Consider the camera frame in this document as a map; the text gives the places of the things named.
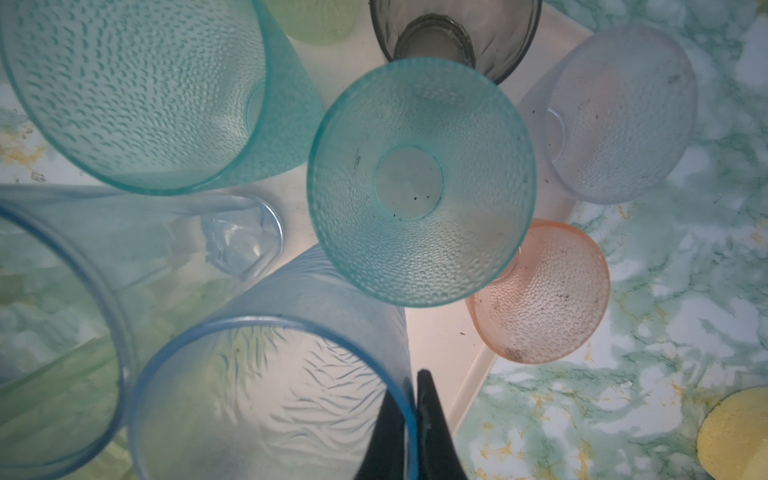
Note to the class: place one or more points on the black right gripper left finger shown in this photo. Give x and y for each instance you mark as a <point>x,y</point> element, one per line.
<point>385,455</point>

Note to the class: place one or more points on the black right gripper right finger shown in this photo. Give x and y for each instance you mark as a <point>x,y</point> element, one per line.
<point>437,458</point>

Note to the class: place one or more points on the blue short glass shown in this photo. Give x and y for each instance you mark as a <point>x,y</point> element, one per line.
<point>284,382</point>

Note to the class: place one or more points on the pink dotted glass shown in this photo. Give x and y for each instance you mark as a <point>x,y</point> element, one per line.
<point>548,301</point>

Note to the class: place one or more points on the teal glass lowest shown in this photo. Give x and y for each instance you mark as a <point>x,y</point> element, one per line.
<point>421,182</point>

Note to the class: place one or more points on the clear dotted glass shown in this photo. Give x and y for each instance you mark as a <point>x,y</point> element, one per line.
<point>613,118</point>

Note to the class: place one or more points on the teal glass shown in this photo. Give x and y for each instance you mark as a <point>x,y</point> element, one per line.
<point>162,97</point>

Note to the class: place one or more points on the small grey glass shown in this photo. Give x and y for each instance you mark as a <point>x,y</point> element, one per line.
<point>490,36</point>

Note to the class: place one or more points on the light green short glass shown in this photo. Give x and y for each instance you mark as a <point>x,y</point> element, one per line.
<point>315,22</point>

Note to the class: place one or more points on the beige plastic tray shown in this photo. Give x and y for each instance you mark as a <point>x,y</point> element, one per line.
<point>419,188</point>

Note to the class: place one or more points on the yellow sponge ball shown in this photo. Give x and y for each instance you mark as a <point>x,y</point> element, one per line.
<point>732,441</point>

